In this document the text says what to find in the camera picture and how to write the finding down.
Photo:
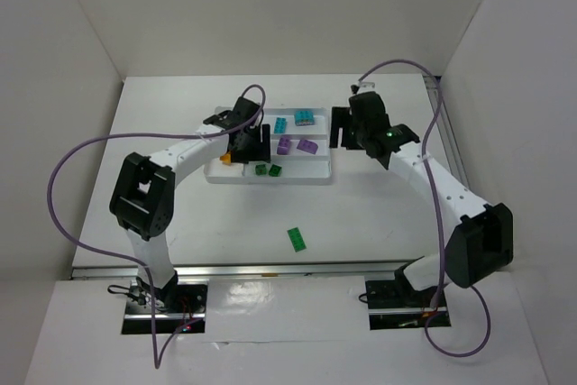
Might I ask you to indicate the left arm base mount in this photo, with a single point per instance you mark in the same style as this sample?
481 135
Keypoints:
185 309

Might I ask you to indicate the aluminium rail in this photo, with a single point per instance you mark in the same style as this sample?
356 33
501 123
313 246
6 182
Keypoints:
270 270
447 135

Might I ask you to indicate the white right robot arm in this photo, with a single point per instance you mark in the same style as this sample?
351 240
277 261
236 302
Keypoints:
477 236

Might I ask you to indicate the aluminium front rail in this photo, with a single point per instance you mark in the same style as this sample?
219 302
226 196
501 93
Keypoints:
270 270

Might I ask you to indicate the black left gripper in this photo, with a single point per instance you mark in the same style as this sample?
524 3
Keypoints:
260 146

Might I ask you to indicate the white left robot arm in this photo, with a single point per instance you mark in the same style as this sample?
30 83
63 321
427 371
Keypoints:
144 194

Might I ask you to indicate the green lego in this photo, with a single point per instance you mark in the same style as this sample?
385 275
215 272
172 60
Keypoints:
275 171

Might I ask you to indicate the aluminium right side rail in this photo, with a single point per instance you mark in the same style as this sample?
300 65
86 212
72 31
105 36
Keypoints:
447 135

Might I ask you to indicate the small green lego brick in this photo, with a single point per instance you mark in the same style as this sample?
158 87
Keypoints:
260 169

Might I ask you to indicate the purple rounded lego brick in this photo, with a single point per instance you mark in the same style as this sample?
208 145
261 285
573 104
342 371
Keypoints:
284 145

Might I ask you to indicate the teal round lego brick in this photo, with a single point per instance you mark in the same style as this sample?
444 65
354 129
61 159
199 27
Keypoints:
304 118

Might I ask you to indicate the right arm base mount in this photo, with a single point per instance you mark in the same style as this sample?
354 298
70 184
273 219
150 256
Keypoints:
394 305

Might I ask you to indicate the yellow lego brick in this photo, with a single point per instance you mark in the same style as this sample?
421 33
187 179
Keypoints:
227 159

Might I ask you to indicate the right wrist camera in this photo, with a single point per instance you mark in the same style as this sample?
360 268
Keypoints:
362 87

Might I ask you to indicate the green lego plate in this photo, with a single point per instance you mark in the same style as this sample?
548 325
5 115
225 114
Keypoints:
296 238

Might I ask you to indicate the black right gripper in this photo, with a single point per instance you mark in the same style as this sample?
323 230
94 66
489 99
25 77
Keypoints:
344 128

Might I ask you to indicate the white plastic divided tray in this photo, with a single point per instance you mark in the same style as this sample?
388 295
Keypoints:
298 168

